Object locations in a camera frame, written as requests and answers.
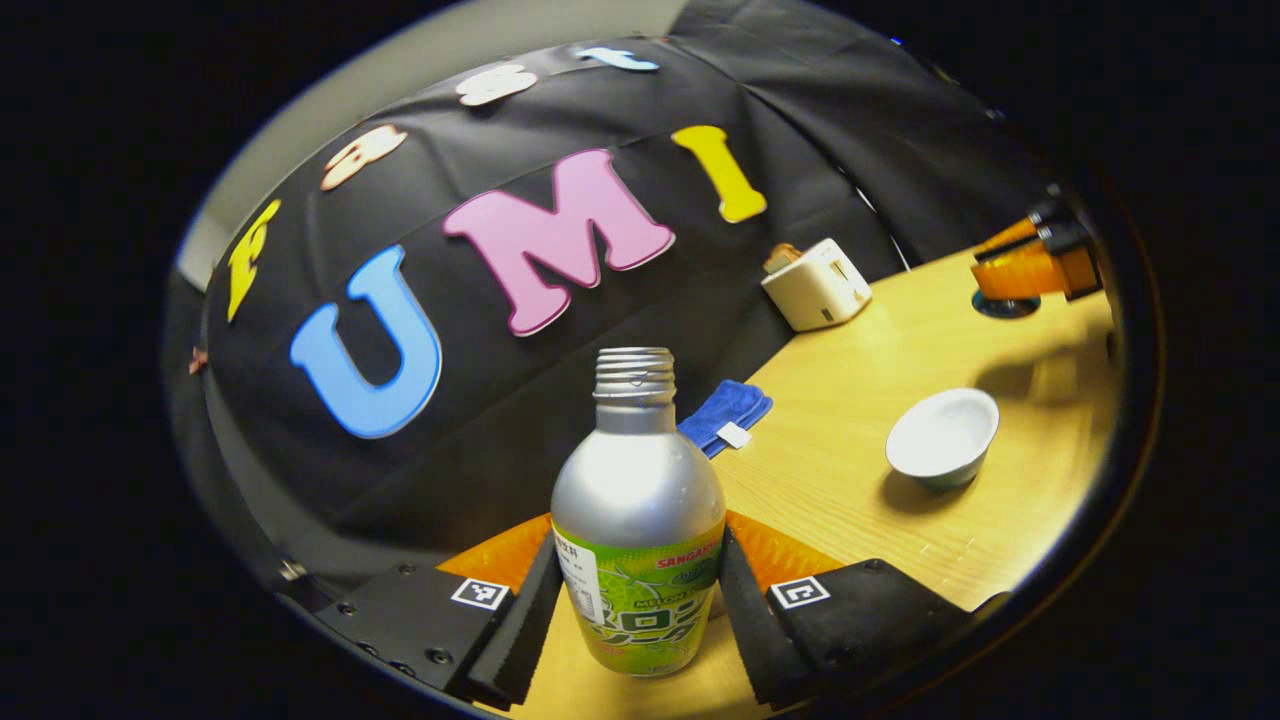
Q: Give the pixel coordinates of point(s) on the white backdrop clip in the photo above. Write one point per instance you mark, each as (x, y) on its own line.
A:
(292, 570)

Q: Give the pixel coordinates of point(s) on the bread slice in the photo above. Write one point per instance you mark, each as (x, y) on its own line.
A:
(782, 257)

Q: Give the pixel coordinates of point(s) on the teal teacup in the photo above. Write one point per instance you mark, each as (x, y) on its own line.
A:
(940, 435)

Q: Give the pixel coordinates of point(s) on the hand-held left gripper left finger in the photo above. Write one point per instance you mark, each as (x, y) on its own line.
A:
(520, 630)

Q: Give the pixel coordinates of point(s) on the copper backdrop clip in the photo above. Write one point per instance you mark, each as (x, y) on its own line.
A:
(199, 360)

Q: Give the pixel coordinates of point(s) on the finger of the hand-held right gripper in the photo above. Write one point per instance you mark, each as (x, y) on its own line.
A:
(1015, 232)
(1015, 272)

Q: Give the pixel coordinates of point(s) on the white toaster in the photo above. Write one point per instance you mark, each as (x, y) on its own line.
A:
(815, 290)

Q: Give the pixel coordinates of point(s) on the black backdrop cloth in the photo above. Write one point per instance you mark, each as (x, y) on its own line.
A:
(480, 400)

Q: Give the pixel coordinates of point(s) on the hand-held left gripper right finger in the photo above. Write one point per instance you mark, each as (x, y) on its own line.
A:
(745, 620)

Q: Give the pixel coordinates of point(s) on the blue folded towel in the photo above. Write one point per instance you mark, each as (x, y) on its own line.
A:
(722, 410)

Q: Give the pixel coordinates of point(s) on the silver green water bottle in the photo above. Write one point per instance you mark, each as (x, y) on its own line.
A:
(635, 490)

